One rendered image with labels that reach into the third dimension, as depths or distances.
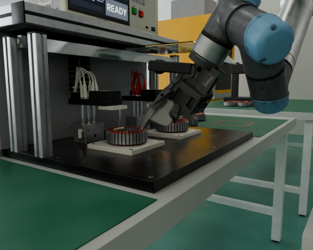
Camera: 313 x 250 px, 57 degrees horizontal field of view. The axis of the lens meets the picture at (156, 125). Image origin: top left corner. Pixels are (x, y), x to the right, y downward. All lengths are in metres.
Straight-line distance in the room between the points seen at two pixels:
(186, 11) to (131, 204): 4.64
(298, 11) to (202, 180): 0.46
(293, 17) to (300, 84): 5.21
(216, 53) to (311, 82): 5.36
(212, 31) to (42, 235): 0.47
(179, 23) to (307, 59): 2.50
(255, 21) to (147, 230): 0.38
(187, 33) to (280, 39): 4.14
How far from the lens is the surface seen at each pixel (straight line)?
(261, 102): 0.63
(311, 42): 6.00
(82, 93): 0.87
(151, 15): 1.13
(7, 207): 0.52
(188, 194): 0.55
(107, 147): 0.74
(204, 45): 0.62
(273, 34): 0.52
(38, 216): 0.47
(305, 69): 5.97
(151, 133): 0.94
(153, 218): 0.46
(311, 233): 0.45
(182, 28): 4.70
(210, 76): 0.63
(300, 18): 0.78
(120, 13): 0.99
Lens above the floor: 0.94
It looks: 8 degrees down
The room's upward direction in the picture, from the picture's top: straight up
